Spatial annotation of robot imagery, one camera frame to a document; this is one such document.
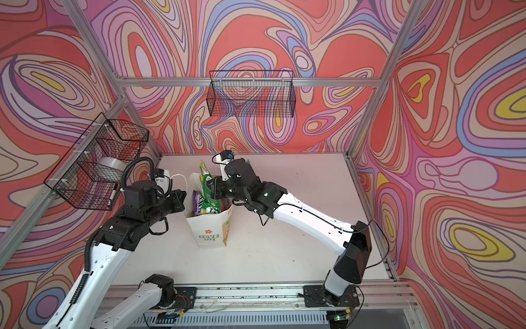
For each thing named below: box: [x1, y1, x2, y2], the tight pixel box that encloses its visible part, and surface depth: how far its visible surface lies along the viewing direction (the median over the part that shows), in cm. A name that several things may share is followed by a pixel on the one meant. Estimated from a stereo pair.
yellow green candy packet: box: [201, 196, 222, 215], surface depth 73 cm
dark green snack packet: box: [199, 160, 221, 214], surface depth 72 cm
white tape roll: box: [96, 156, 128, 183], surface depth 74 cm
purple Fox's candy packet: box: [192, 189, 205, 216], surface depth 81 cm
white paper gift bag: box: [184, 172, 233, 249], surface depth 74 cm
